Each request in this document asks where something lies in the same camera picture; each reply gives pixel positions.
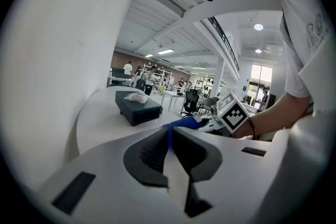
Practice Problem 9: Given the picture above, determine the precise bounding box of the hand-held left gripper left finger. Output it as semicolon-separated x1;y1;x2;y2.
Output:
39;127;171;224

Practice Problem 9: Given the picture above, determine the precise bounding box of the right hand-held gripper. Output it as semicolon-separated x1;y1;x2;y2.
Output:
194;92;250;137

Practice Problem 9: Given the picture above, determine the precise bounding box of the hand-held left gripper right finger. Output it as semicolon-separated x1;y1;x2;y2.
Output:
172;125;297;224

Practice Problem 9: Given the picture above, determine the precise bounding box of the blue cloth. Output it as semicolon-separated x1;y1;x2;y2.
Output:
161;115;203;150

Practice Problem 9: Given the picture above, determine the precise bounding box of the person's right forearm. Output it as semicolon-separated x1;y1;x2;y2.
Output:
233;91;313;140

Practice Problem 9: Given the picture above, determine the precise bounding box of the black office chair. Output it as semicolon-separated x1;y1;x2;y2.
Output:
180;88;200;118

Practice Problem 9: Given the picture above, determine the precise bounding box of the white desk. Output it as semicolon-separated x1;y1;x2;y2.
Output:
160;90;187;113

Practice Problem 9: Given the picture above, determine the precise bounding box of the dark teal box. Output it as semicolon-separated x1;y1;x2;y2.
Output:
114;90;163;126

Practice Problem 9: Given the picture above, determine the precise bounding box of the glass entrance door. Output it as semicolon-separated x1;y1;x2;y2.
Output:
249;64;274;103

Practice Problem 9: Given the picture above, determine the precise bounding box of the clear plastic packet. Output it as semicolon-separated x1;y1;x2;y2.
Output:
123;93;149;104

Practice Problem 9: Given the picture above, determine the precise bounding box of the black balcony railing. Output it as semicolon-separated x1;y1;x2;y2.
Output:
207;17;240;73

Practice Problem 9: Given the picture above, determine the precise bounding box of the person's white printed t-shirt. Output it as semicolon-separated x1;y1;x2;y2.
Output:
279;0;336;99

